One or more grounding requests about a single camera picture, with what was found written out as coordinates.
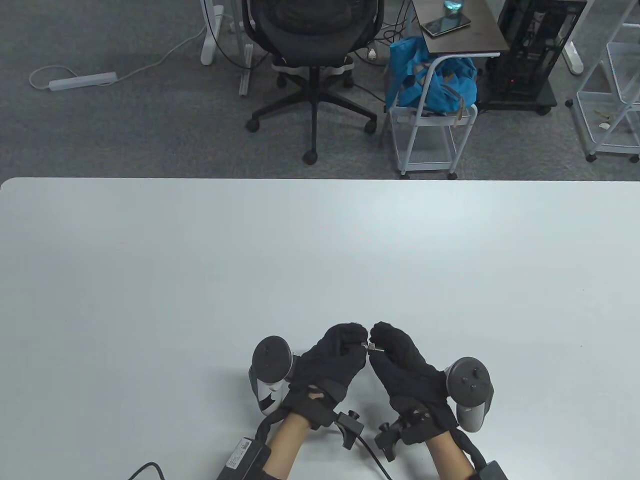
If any black labelled battery pack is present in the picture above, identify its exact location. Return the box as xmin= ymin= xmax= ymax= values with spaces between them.
xmin=216 ymin=436 xmax=273 ymax=480

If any black smartphone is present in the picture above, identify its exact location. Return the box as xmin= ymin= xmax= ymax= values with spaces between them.
xmin=420 ymin=15 xmax=472 ymax=38

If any black wheeled stand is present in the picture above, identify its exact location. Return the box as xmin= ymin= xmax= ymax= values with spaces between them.
xmin=475 ymin=80 xmax=558 ymax=117

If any person's left forearm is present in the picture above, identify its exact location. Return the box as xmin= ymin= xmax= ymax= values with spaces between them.
xmin=262 ymin=415 xmax=313 ymax=480

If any black glove cable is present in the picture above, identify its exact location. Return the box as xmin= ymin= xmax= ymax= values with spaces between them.
xmin=452 ymin=431 xmax=488 ymax=471
xmin=255 ymin=410 xmax=288 ymax=443

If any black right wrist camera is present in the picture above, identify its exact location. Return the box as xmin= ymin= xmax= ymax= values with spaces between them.
xmin=375 ymin=422 xmax=406 ymax=462

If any plain black battery pack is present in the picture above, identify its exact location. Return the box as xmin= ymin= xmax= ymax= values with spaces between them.
xmin=475 ymin=460 xmax=511 ymax=480

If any white desk foot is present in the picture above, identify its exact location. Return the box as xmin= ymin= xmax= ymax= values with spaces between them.
xmin=562 ymin=0 xmax=586 ymax=76

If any person's left hand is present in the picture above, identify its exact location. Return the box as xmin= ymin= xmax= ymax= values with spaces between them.
xmin=282 ymin=322 xmax=371 ymax=430

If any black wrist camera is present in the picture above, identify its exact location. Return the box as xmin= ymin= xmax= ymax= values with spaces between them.
xmin=334 ymin=410 xmax=365 ymax=451
xmin=375 ymin=422 xmax=406 ymax=462

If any grey right hand controller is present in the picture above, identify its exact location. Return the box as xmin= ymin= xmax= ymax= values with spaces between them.
xmin=444 ymin=356 xmax=496 ymax=433

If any white power strip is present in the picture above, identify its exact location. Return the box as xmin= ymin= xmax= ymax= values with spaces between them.
xmin=48 ymin=71 xmax=119 ymax=92

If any black left glove cable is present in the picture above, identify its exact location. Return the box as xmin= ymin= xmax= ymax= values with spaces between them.
xmin=255 ymin=410 xmax=288 ymax=443

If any black computer case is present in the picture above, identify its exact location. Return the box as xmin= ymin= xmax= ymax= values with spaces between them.
xmin=482 ymin=0 xmax=588 ymax=101

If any dark brown side table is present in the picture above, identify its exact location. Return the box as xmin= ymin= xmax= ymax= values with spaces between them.
xmin=410 ymin=0 xmax=511 ymax=113

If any wide white desk leg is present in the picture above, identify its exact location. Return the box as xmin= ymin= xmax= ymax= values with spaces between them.
xmin=200 ymin=0 xmax=225 ymax=66

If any blue fabric bag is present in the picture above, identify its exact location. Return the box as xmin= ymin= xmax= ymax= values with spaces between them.
xmin=385 ymin=36 xmax=479 ymax=115

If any grey hand controller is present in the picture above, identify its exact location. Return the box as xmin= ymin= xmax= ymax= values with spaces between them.
xmin=248 ymin=335 xmax=295 ymax=415
xmin=444 ymin=356 xmax=496 ymax=433

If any narrow white desk leg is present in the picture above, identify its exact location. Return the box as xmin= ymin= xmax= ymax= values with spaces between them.
xmin=239 ymin=0 xmax=256 ymax=97

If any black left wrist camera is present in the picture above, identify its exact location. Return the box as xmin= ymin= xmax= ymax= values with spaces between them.
xmin=334 ymin=410 xmax=365 ymax=451

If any white mesh rolling rack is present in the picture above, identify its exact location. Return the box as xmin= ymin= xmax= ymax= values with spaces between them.
xmin=566 ymin=0 xmax=640 ymax=163

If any grey left hand controller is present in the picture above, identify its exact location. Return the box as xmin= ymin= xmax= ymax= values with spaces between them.
xmin=248 ymin=335 xmax=295 ymax=415

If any thin black cable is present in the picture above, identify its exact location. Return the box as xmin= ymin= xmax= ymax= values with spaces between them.
xmin=357 ymin=435 xmax=393 ymax=480
xmin=127 ymin=461 xmax=163 ymax=480

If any black floor cable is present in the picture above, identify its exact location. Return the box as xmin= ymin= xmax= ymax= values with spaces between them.
xmin=350 ymin=81 xmax=389 ymax=106

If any person's right hand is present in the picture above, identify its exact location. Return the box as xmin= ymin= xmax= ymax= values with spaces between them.
xmin=369 ymin=321 xmax=461 ymax=443

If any black office chair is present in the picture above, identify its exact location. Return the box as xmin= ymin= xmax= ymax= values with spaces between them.
xmin=241 ymin=0 xmax=386 ymax=166

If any person's right forearm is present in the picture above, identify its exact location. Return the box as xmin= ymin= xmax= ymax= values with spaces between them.
xmin=425 ymin=432 xmax=476 ymax=480

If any black right glove cable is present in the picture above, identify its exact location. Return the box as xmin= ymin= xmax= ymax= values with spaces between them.
xmin=452 ymin=431 xmax=488 ymax=471

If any white power strip cable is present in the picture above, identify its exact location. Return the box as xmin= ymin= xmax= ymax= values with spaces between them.
xmin=28 ymin=22 xmax=208 ymax=91

